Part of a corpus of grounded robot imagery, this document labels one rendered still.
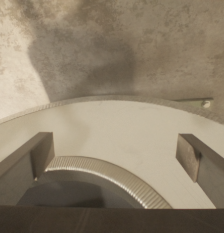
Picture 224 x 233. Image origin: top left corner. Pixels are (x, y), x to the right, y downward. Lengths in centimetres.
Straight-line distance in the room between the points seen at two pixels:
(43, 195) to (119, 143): 26
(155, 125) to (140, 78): 38
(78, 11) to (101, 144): 54
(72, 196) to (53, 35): 65
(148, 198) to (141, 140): 15
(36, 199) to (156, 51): 69
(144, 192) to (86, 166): 14
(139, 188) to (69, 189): 22
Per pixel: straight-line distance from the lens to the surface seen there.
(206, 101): 91
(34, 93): 102
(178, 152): 17
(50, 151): 17
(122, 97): 62
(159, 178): 37
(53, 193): 53
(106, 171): 39
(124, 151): 42
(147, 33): 75
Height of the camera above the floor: 74
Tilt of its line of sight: 51 degrees down
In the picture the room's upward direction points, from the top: 168 degrees counter-clockwise
